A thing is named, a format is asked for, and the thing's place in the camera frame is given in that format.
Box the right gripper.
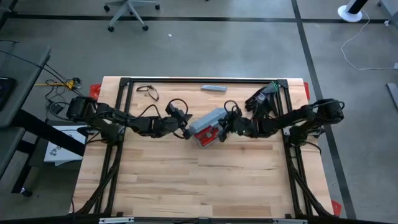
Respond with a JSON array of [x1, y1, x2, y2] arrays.
[[218, 114, 258, 142]]

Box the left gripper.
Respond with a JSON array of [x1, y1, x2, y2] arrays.
[[166, 115, 193, 140]]

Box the red handled bit driver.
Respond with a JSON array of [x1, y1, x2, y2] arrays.
[[194, 125, 216, 140]]

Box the grey plastic tool case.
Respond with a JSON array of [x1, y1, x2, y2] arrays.
[[188, 107, 228, 149]]

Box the grey utility knife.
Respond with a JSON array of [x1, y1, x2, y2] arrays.
[[200, 84, 228, 93]]

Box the black work glove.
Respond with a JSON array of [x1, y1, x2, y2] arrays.
[[244, 88, 269, 112], [260, 88, 280, 125]]

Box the black safety glasses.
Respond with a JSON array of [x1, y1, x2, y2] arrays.
[[136, 85, 160, 102]]

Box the black power adapter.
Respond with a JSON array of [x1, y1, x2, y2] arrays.
[[48, 101, 65, 114]]

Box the grey office chair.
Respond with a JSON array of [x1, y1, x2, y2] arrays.
[[103, 0, 161, 33]]

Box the black desk support beam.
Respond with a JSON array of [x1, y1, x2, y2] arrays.
[[11, 108, 87, 157]]

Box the white round floor stand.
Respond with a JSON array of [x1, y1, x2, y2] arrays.
[[337, 0, 371, 24]]

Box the grey metal floor foot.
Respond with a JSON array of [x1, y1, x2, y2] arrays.
[[386, 82, 398, 110]]

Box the black desk caster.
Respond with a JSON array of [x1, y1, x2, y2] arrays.
[[19, 185, 34, 198]]

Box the grey desk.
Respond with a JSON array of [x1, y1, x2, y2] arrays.
[[0, 40, 52, 129], [0, 126, 26, 180]]

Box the black keyboard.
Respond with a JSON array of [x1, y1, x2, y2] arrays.
[[0, 77, 18, 112]]

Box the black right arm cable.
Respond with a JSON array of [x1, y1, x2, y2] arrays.
[[223, 100, 241, 116]]

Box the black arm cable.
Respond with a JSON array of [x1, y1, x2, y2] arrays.
[[136, 98, 190, 123], [223, 100, 241, 116]]

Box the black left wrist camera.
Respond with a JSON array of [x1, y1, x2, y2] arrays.
[[165, 102, 185, 118]]

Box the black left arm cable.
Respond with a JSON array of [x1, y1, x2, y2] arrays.
[[136, 98, 190, 123]]

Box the black aluminium table frame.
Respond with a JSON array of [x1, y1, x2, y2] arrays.
[[70, 77, 336, 218]]

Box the silver metal bracket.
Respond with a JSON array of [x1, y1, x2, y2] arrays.
[[272, 218, 308, 224], [98, 217, 135, 224]]

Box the yellow cable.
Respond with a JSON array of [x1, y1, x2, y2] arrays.
[[34, 77, 82, 91]]

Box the long black floor cable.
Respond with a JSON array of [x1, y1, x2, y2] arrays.
[[0, 49, 85, 99]]

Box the white floor cable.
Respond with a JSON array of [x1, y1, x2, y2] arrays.
[[340, 11, 398, 72]]

